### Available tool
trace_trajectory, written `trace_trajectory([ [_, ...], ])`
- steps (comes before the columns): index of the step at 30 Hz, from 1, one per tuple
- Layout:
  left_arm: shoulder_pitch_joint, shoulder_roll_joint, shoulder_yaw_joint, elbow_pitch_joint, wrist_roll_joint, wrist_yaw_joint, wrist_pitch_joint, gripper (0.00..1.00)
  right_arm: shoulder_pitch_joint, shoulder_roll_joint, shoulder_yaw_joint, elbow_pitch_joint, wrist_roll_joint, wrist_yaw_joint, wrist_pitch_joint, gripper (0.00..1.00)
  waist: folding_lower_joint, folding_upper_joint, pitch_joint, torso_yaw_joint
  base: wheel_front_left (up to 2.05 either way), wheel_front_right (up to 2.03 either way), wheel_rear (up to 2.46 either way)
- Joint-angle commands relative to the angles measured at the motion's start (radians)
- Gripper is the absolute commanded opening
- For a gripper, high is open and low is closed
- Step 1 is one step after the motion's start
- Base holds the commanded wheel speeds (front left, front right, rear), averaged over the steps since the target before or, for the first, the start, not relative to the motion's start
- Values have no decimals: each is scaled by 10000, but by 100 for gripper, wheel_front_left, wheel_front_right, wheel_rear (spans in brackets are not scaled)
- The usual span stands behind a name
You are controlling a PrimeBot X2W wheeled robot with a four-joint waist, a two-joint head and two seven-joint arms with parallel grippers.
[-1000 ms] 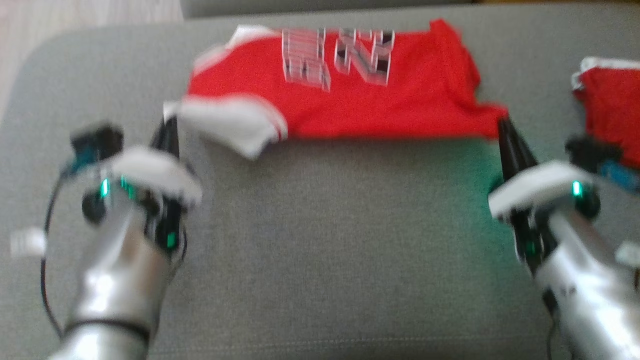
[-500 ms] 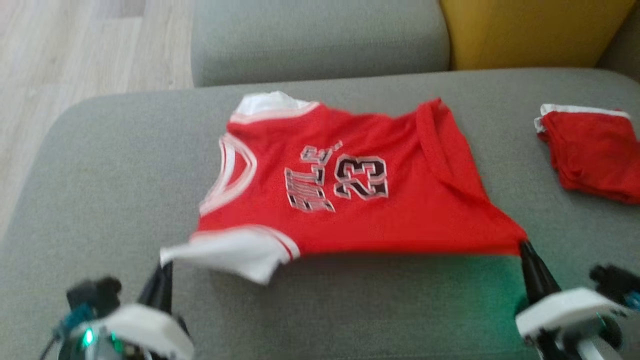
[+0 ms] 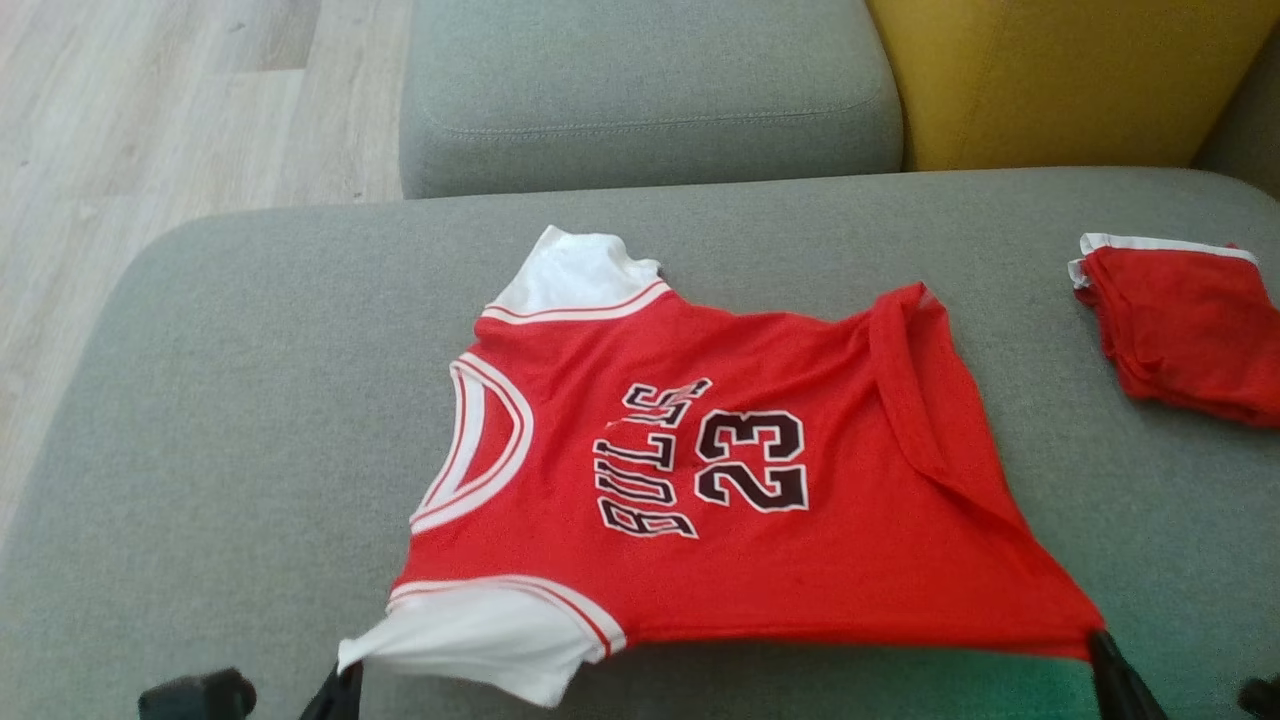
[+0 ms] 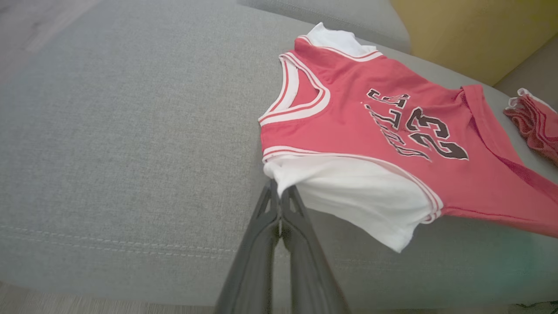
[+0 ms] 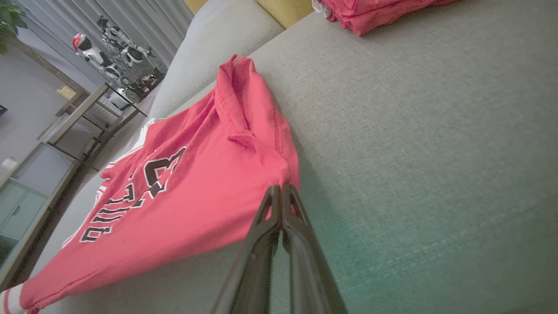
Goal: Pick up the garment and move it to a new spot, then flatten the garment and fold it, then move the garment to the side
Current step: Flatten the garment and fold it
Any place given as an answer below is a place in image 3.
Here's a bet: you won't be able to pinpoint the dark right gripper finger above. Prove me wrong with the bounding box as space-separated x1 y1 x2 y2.
1086 627 1138 720
1125 664 1170 720

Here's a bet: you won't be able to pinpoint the red Bulls 23 jersey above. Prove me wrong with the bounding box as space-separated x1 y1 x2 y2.
336 224 1107 709

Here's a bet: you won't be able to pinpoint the red shorts with white waistband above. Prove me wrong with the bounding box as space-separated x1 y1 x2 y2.
1067 231 1280 430

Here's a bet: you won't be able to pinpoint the large grey sofa chaise cushion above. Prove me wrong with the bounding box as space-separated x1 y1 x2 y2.
0 166 1280 720

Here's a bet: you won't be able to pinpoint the large yellow sofa back cushion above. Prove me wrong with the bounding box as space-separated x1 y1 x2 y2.
864 0 1280 174

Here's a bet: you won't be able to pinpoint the grey sofa seat cushion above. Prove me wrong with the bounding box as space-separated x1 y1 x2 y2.
397 0 907 200

